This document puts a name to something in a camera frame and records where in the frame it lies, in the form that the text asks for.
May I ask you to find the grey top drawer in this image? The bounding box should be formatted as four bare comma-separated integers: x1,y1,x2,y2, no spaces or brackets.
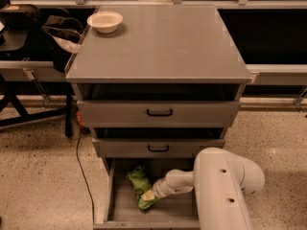
74,83,241,127

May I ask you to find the black bag on table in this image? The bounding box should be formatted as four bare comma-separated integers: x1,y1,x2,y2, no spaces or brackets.
0,4,40,30

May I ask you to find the black middle drawer handle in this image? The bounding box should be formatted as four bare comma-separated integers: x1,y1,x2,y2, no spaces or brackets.
147,145,169,152

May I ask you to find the grey middle drawer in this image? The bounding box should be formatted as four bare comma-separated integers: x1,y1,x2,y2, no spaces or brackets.
92,127,224,158

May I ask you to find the black drawer handle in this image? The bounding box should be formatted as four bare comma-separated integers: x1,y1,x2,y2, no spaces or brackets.
146,108,173,117
147,145,169,152

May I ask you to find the black top drawer handle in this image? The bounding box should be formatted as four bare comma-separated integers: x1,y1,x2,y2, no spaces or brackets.
146,108,173,117

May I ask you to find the grey drawer cabinet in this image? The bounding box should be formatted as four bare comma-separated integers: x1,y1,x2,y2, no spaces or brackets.
64,4,253,165

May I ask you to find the black folding table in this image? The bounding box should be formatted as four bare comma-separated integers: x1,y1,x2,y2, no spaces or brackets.
0,30,72,137

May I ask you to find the black cable on floor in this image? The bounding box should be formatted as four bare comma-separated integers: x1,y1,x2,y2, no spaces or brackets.
75,127,96,225

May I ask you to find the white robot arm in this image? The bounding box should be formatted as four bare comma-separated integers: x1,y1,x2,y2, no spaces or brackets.
141,148,265,230

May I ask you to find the grey open bottom drawer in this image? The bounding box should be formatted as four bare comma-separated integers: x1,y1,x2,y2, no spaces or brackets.
93,158,200,230

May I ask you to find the white bowl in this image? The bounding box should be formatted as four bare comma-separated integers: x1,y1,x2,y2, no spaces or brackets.
87,11,123,34

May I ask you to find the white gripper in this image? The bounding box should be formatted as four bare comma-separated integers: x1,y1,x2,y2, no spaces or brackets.
141,178,175,201

